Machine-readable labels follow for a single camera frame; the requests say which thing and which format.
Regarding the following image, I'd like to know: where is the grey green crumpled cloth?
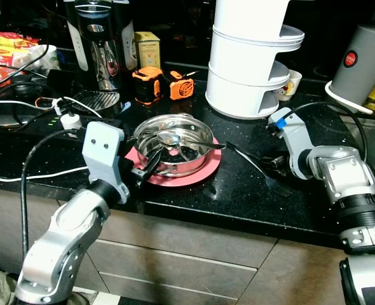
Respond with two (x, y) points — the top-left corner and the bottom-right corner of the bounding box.
(0, 272), (23, 305)

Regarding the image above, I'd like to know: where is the long white cable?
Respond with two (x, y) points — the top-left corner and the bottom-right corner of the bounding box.
(0, 166), (90, 184)

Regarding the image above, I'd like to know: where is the grey canister with red logo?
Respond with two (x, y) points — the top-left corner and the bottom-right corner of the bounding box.
(325, 24), (375, 116)

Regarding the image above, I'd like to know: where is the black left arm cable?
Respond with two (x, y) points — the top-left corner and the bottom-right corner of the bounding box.
(20, 128), (93, 255)

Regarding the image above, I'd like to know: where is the black power strip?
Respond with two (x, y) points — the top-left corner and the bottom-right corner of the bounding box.
(0, 108), (125, 138)

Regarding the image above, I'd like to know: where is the stainless steel steamer pot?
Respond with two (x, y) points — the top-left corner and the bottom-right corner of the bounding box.
(132, 113), (216, 179)

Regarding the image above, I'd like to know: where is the thin white looped cable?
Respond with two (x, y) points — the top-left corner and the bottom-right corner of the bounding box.
(0, 95), (86, 119)

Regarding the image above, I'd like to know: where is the black fork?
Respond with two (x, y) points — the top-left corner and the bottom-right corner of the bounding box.
(226, 141), (294, 197)

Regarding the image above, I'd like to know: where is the yellow red food packet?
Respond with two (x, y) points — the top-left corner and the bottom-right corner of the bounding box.
(0, 29), (41, 83)

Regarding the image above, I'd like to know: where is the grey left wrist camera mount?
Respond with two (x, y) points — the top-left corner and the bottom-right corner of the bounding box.
(83, 121), (132, 205)

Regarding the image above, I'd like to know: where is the pale mug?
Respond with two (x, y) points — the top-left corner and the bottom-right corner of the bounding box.
(27, 43), (61, 74)

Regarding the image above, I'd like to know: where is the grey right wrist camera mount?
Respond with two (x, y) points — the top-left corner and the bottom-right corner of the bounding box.
(268, 107), (317, 182)

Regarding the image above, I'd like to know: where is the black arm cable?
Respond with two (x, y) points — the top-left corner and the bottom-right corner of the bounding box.
(20, 128), (93, 255)
(283, 100), (368, 163)

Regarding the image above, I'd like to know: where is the grey brown cabinet front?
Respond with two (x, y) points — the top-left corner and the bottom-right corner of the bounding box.
(0, 184), (350, 305)

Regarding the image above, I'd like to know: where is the orange black boxy device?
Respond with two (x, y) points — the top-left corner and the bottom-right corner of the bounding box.
(132, 66), (164, 106)

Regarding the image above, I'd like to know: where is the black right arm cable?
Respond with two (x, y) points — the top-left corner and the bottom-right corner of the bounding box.
(283, 100), (368, 163)

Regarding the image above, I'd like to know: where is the orange device with round grille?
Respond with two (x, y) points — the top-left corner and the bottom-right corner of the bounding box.
(168, 70), (195, 102)

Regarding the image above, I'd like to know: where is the white plug charger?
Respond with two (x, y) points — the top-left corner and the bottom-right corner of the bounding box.
(60, 112), (82, 132)

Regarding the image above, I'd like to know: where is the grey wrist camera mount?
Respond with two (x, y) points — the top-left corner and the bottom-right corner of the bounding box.
(83, 121), (132, 205)
(268, 107), (317, 182)

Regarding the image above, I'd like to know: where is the chrome black coffee maker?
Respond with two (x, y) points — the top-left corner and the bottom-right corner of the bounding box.
(64, 0), (139, 112)

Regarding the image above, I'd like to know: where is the pink round plate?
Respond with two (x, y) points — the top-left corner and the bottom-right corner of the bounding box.
(125, 137), (222, 187)

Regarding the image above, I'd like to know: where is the white printed cup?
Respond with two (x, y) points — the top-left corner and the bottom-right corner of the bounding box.
(273, 69), (303, 102)

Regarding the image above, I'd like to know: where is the steel spoon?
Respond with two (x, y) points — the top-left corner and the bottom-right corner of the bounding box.
(156, 132), (228, 151)

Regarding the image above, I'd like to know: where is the yellow cardboard box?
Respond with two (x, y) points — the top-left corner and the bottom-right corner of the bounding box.
(133, 31), (161, 70)

